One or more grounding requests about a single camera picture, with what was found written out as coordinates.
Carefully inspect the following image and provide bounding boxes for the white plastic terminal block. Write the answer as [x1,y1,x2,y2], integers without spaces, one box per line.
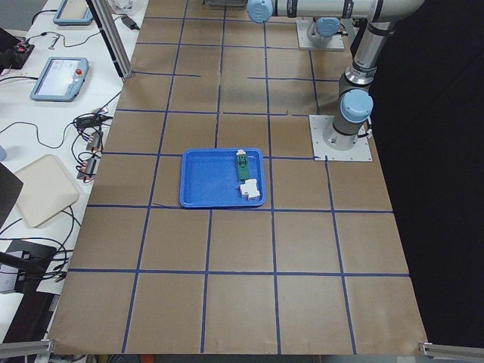
[238,178,262,201]

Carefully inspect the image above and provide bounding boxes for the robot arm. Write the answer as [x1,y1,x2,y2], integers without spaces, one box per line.
[307,17,344,50]
[247,1,423,150]

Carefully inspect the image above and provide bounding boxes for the far teach pendant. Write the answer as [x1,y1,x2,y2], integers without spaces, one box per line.
[53,0,93,26]

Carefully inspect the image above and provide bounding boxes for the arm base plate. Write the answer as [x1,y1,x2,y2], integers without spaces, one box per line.
[309,115,373,162]
[296,17,345,51]

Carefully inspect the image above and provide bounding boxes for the near teach pendant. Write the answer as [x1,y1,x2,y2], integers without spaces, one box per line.
[29,57,89,102]

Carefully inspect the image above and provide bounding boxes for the teach pendant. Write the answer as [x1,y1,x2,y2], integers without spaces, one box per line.
[53,0,93,26]
[29,57,89,102]

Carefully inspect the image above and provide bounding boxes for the black laptop corner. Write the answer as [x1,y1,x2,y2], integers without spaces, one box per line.
[0,164,23,226]

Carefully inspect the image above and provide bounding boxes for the blue plastic tray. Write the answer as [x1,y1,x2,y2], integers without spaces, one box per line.
[179,147,267,209]

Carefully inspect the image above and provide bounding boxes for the black box on desk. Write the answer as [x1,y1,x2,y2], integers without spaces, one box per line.
[1,239,57,293]

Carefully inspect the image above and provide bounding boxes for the green circuit board module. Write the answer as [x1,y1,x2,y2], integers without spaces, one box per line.
[236,150,250,182]

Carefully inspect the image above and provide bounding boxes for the aluminium frame post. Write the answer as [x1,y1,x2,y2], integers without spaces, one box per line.
[86,0,132,79]

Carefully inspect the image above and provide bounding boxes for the black power adapter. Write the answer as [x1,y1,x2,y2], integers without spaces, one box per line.
[121,15,140,30]

